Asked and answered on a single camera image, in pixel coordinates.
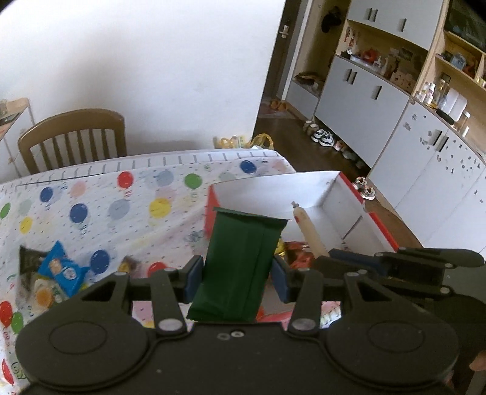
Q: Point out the dark green snack packet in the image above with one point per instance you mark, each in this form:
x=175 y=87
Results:
x=235 y=266

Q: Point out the blue snack packet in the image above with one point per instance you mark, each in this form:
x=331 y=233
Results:
x=62 y=269

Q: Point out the white sneakers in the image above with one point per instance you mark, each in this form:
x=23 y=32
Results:
x=322 y=137

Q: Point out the balloon print tablecloth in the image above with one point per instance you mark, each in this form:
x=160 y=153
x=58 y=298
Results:
x=114 y=235

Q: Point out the orange cookie packet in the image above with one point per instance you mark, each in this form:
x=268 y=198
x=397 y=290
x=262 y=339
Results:
x=300 y=256

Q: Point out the black flat tablet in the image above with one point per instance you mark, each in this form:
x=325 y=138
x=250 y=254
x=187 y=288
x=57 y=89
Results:
x=8 y=118

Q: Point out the dark brown door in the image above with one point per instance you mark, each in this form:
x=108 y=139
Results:
x=275 y=57

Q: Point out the person's right hand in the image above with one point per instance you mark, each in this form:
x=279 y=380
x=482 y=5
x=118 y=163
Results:
x=479 y=360

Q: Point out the orange white snack packet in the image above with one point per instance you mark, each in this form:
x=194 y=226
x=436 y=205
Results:
x=45 y=294

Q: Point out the wooden chair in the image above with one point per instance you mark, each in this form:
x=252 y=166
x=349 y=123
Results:
x=76 y=121

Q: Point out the black hanging hat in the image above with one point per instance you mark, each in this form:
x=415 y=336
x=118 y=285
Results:
x=331 y=19

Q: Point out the grey wooden wall cabinet unit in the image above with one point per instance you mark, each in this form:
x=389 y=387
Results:
x=360 y=95

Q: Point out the white wood-topped side cabinet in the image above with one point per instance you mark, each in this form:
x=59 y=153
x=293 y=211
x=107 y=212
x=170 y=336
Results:
x=15 y=152

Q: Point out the pink sausage stick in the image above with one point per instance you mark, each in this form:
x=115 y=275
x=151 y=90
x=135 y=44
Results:
x=309 y=231

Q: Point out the small brown candy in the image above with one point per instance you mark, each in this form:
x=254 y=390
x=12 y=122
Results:
x=131 y=264

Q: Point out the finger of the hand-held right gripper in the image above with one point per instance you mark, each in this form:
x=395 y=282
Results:
x=436 y=258
x=353 y=260

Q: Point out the small patterned shoes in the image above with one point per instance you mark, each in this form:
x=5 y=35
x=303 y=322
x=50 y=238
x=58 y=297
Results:
x=364 y=188

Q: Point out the group of jars and bottles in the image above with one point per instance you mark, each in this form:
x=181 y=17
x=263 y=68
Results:
x=442 y=102

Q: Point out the tan slippers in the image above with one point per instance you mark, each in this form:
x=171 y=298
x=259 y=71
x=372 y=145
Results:
x=279 y=104

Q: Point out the black snack packet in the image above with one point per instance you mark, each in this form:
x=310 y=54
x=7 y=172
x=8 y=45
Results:
x=30 y=260

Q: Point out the red cardboard box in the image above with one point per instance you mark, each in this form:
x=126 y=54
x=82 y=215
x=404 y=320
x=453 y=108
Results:
x=265 y=193

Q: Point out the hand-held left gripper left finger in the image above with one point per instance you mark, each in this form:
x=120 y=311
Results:
x=193 y=279

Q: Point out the yellow plastic bag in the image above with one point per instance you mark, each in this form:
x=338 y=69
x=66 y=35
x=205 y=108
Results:
x=262 y=141

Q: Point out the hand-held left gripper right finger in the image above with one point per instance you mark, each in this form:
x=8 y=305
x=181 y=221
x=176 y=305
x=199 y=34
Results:
x=281 y=279

